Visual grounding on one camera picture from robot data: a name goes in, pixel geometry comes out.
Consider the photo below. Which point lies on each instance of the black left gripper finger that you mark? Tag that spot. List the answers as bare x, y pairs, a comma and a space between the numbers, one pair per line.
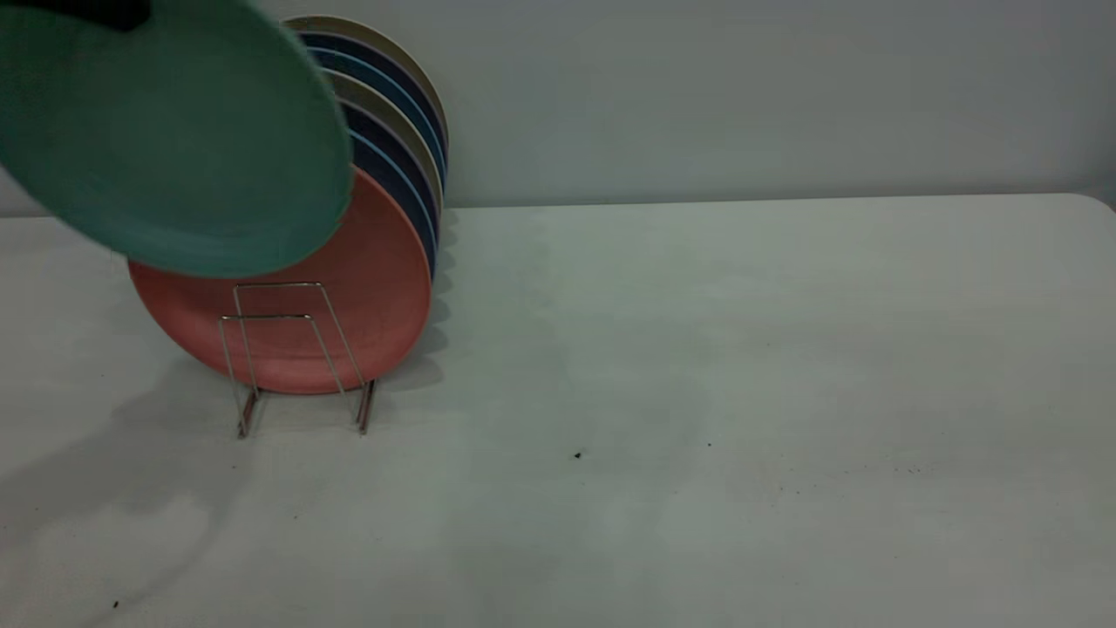
113, 10

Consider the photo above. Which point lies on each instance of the green round plate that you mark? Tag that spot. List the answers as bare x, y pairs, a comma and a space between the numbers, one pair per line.
174, 148

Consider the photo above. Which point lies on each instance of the beige round plate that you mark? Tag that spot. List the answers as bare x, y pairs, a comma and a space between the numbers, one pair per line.
384, 98
375, 30

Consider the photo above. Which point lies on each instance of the navy round plate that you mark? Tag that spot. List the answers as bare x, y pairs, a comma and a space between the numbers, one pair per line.
384, 51
388, 131

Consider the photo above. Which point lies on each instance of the teal blue round plate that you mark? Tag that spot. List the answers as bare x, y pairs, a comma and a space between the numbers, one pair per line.
384, 74

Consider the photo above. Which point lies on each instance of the pink round plate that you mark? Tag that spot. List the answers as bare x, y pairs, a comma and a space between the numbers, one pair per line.
366, 288

